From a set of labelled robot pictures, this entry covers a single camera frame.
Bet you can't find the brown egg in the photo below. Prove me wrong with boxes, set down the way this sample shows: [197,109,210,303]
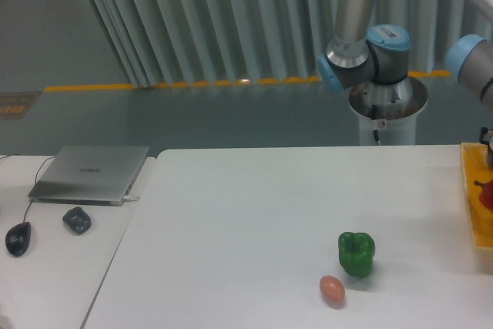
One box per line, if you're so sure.
[319,275,345,304]

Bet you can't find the green bell pepper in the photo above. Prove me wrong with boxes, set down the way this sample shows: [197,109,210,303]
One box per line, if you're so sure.
[338,232,376,278]

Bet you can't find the black power adapter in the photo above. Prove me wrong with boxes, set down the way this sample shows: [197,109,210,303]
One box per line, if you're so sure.
[62,206,92,235]

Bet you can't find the silver laptop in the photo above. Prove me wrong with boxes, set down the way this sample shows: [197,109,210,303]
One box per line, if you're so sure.
[29,146,149,206]

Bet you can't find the black mouse cable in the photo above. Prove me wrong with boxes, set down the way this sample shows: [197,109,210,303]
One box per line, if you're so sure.
[0,153,58,224]

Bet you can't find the yellow plastic basket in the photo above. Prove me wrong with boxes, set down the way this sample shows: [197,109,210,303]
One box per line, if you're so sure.
[460,143,492,249]

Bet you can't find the red bell pepper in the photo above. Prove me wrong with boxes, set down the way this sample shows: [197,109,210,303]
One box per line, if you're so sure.
[474,180,493,211]

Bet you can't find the black computer mouse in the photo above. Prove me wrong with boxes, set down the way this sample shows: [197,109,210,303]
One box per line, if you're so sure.
[5,221,32,257]

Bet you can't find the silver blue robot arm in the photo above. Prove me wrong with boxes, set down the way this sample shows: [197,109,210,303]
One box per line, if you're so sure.
[317,0,492,146]

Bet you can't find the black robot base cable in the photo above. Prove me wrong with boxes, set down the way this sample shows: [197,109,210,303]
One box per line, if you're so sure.
[370,103,383,147]

